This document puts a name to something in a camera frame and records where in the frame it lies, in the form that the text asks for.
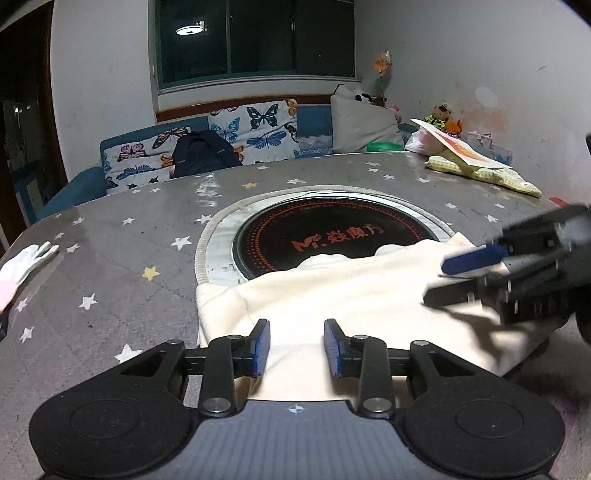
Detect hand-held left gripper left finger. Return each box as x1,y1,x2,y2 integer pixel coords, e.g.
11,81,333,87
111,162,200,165
117,318,271,416

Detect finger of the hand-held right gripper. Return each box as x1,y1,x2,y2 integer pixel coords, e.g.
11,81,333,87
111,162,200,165
438,212,561,278
422,272,514,325

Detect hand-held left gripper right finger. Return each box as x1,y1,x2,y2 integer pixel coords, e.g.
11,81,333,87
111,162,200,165
324,318,476,416

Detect cream pants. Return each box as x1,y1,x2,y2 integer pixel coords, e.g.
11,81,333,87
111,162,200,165
196,233,550,400

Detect green yellow patterned cloth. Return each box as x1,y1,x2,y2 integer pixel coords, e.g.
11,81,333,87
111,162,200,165
425,154,543,198

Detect paper sheet with orange drawing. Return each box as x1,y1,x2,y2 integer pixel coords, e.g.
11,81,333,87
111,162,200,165
410,117,509,169

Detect round black induction cooktop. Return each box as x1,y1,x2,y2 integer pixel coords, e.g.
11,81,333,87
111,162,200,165
196,185,455,284

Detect white plastic bag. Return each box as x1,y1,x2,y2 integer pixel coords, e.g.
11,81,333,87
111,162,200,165
405,129,439,155

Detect teddy bear in yellow vest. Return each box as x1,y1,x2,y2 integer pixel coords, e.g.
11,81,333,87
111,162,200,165
425,102,453,132

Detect grey star tablecloth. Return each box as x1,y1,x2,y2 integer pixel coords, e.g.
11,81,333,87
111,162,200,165
0,151,591,416

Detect grey pillow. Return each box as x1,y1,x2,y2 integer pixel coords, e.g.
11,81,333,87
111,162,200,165
330,84,406,154

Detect black backpack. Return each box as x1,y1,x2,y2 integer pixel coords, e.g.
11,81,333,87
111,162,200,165
170,130,243,178

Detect colourful paper flower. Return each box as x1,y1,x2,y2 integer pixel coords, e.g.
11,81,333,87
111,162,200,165
373,50,394,100

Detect butterfly print cushion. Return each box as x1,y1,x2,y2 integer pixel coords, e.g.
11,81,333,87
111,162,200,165
100,127,211,195
208,99,300,165

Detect blue sofa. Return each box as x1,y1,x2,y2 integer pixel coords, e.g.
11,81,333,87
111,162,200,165
34,104,416,227

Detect white glove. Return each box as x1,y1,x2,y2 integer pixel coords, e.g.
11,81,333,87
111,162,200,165
0,243,61,312

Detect green framed window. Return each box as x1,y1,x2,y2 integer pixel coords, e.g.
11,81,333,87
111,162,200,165
154,0,358,95

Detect dark wooden door frame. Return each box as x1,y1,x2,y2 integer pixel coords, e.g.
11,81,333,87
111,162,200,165
0,9,63,250

